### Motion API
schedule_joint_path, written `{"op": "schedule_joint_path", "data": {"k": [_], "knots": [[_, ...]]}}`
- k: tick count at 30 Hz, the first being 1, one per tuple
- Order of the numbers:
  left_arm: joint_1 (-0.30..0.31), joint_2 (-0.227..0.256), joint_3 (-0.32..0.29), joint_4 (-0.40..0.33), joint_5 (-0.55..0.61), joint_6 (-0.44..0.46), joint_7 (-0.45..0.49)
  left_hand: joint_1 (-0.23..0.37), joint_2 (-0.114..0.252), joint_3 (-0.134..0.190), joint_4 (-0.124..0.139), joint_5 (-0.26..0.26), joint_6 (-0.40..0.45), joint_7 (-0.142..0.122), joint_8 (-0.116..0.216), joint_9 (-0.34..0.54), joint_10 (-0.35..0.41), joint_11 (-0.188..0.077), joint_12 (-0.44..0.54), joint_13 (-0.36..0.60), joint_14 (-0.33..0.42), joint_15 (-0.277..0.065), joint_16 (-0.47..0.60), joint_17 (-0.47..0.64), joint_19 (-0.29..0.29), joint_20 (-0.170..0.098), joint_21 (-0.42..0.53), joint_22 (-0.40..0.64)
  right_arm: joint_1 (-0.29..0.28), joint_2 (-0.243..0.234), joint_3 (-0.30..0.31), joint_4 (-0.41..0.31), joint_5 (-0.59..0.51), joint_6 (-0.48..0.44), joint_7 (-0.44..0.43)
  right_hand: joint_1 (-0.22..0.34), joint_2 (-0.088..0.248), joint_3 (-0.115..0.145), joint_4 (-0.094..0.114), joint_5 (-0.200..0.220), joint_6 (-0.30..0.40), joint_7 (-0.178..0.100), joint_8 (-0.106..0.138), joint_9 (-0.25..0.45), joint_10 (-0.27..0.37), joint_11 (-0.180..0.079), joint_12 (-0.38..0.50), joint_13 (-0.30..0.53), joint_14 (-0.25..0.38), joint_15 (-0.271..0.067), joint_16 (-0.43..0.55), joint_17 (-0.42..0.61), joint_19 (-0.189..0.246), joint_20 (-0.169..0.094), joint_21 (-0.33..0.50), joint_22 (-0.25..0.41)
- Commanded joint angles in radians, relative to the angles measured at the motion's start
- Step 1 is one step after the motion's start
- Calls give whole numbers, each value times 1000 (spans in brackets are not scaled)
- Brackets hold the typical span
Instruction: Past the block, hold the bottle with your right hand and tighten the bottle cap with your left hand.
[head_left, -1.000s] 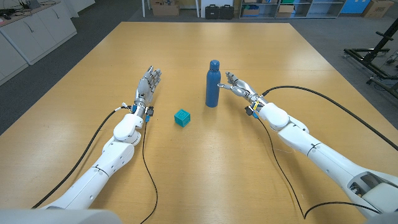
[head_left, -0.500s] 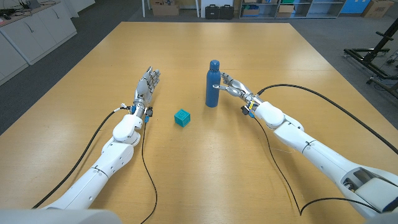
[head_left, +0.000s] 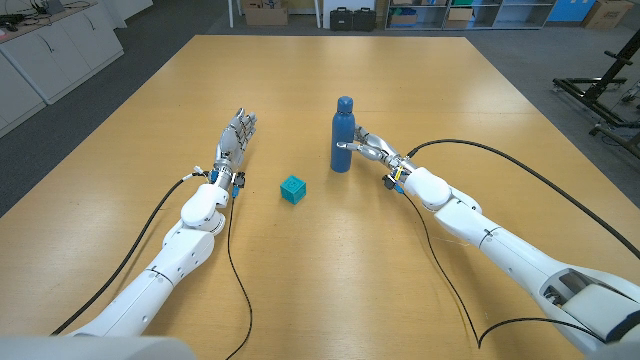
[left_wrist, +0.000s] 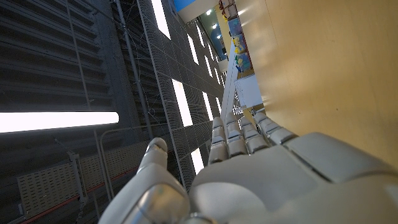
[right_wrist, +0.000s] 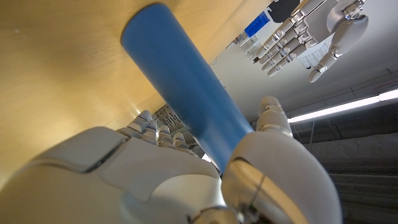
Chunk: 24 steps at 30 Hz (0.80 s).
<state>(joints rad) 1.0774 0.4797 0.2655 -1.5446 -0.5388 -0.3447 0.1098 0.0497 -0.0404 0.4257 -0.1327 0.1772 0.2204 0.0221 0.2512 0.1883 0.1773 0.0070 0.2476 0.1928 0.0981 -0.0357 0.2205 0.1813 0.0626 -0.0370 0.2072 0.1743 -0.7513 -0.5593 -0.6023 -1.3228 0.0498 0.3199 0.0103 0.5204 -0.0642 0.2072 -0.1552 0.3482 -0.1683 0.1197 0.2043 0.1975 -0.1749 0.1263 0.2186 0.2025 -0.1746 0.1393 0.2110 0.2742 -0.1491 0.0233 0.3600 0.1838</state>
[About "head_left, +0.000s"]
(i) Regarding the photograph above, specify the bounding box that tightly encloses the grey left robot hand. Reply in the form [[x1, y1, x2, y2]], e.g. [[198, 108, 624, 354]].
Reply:
[[213, 107, 258, 174]]

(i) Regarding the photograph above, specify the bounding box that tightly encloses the teal cube block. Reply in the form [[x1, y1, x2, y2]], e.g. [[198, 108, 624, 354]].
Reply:
[[279, 174, 307, 206]]

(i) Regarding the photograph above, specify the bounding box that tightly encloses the black metal stand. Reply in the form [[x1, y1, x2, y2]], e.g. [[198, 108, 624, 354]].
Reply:
[[552, 29, 640, 154]]

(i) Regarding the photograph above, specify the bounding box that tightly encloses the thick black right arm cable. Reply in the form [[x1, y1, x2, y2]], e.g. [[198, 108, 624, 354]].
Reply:
[[405, 138, 640, 261]]

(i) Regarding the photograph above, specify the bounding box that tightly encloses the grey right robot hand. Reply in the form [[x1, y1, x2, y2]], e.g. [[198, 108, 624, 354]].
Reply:
[[336, 124, 419, 174]]

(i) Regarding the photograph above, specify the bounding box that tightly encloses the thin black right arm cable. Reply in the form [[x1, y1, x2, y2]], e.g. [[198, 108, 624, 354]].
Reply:
[[399, 189, 606, 350]]

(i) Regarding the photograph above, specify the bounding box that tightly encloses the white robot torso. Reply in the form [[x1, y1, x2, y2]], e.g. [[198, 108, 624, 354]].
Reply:
[[0, 335, 199, 360]]

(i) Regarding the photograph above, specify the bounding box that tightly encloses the small cardboard box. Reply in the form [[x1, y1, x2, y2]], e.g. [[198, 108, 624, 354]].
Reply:
[[444, 6, 475, 30], [389, 12, 419, 28]]

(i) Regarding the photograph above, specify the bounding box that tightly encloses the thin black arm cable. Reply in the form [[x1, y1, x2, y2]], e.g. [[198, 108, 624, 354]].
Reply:
[[399, 189, 606, 350], [224, 192, 254, 360]]

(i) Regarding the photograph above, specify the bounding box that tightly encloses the grey shelf unit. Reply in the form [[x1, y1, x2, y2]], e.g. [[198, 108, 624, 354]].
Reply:
[[384, 0, 557, 31]]

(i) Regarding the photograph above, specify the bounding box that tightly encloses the blue metal bottle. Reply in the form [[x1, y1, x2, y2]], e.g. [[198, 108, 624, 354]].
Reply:
[[330, 95, 357, 174]]

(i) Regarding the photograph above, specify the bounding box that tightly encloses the black hard case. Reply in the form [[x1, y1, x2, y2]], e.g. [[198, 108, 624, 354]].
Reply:
[[352, 6, 377, 33], [329, 6, 354, 32]]

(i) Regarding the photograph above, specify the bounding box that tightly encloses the blue panel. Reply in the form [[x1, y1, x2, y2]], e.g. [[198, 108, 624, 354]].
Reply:
[[547, 0, 596, 23]]

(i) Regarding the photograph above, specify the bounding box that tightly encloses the cardboard box with label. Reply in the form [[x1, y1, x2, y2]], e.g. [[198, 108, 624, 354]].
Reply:
[[582, 0, 635, 30]]

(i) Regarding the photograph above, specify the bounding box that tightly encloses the white cabinet row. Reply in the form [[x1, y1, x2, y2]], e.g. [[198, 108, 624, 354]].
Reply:
[[0, 0, 125, 139]]

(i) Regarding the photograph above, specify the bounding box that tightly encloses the large cardboard box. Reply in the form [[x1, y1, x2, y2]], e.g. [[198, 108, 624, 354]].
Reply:
[[242, 0, 290, 27]]

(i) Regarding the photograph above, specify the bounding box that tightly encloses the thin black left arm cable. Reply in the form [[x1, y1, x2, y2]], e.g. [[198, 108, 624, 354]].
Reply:
[[224, 192, 254, 360]]

